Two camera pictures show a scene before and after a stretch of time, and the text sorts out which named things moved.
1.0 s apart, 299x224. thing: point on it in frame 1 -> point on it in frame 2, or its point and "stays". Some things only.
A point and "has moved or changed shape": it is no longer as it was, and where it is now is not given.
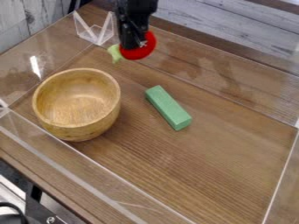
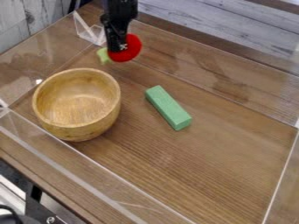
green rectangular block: x=168 y=108 stays
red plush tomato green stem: x=135 y=53 has moved or changed shape
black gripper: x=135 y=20 -> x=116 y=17
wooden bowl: x=78 y=102 stays
